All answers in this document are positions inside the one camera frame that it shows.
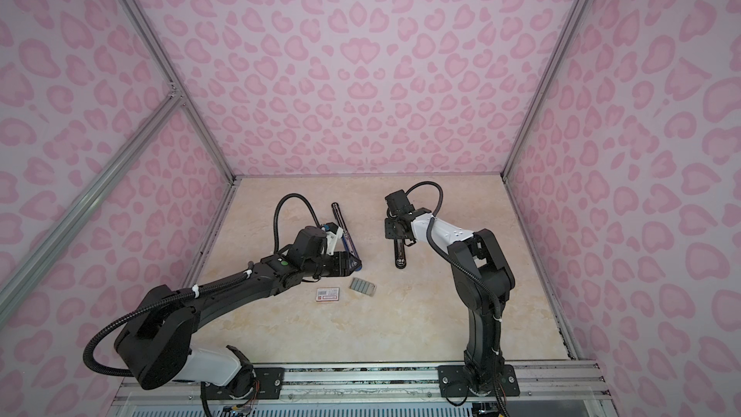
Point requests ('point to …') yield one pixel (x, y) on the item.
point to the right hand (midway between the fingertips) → (395, 226)
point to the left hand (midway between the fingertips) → (358, 259)
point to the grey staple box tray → (363, 286)
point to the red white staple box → (327, 293)
